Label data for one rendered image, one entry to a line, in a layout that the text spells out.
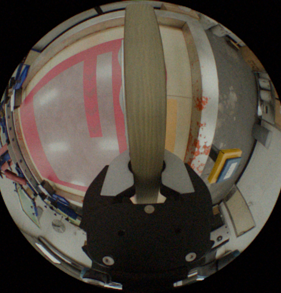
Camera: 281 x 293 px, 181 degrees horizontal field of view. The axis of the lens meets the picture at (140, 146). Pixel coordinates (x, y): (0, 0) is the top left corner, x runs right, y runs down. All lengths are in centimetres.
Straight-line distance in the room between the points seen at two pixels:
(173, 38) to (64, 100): 26
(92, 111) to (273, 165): 336
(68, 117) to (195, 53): 27
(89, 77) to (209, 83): 21
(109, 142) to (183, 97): 16
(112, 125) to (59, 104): 15
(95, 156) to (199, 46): 30
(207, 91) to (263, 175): 329
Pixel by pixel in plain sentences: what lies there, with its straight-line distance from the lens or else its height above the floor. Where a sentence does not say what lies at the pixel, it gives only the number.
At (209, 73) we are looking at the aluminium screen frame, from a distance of 18.
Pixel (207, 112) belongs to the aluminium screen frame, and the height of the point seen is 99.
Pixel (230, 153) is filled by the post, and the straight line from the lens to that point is 34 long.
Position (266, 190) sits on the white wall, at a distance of 345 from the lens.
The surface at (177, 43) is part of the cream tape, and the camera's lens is 22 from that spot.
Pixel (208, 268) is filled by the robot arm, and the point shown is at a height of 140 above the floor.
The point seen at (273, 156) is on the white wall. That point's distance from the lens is 324.
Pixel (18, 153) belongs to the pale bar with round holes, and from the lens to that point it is 70.
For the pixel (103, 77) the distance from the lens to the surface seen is 18.
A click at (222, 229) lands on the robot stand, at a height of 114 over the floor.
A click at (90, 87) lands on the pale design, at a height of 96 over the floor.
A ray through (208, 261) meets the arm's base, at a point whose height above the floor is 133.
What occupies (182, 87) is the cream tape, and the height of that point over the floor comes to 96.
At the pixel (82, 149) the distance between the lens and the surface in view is 23.
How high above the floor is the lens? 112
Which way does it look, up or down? 62 degrees down
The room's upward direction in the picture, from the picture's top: 177 degrees counter-clockwise
